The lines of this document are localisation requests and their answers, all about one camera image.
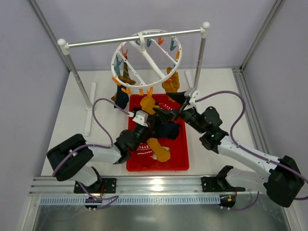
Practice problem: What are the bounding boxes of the navy teal sock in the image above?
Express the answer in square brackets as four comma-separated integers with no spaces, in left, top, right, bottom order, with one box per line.
[157,122,180,140]

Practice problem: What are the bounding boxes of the yellow sock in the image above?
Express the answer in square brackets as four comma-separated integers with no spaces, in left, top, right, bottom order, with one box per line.
[162,71,180,93]

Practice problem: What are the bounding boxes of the navy blue sock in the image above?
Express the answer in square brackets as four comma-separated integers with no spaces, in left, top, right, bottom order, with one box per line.
[115,85,129,109]

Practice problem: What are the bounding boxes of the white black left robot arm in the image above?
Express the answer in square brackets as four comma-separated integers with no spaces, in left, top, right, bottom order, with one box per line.
[46,111,157,187]

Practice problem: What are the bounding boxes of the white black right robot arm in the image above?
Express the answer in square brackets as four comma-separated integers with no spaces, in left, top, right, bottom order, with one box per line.
[155,92,308,207]

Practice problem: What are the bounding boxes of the white round clip hanger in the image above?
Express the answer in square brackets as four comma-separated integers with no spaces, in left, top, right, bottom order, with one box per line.
[111,29,182,89]

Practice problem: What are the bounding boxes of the black sock in bin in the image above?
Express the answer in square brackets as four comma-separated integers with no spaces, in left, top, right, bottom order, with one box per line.
[146,114,168,139]

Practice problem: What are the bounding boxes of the red plastic bin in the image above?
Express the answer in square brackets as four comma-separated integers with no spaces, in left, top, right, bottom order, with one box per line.
[126,94,189,172]

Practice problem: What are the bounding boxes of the red white patterned sock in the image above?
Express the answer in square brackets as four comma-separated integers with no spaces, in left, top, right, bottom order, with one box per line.
[134,102,179,169]

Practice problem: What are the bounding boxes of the mustard sock in bin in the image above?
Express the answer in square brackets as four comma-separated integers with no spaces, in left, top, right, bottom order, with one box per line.
[147,138,171,162]

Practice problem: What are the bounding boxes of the olive orange hanging sock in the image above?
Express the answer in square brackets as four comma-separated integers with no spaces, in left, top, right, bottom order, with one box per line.
[111,62,136,102]

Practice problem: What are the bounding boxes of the white metal drying rack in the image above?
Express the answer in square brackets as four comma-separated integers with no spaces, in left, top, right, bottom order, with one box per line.
[57,21,211,137]

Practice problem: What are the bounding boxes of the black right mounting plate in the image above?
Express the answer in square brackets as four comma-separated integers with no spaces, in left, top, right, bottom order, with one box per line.
[201,176,246,193]

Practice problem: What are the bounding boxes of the black mounting plate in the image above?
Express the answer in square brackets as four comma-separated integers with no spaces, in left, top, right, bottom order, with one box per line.
[201,176,246,193]
[73,178,116,194]

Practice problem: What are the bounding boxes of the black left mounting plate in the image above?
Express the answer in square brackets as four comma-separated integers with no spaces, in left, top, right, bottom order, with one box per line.
[73,178,116,194]

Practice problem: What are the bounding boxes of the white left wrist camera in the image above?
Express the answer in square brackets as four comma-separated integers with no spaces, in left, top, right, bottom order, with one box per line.
[132,110,148,127]

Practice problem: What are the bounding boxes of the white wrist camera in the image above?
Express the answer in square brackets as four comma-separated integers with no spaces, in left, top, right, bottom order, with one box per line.
[185,88,201,106]
[132,110,148,127]

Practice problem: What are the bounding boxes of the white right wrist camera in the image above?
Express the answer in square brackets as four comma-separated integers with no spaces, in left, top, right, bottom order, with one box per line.
[185,88,201,106]

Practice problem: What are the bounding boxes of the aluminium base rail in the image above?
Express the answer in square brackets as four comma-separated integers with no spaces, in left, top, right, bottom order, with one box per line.
[30,174,265,196]

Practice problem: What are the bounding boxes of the aluminium frame rail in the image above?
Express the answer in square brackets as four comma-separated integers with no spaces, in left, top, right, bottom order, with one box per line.
[232,0,285,154]

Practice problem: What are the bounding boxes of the white slotted cable duct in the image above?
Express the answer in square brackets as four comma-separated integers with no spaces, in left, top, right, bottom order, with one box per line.
[39,194,220,205]

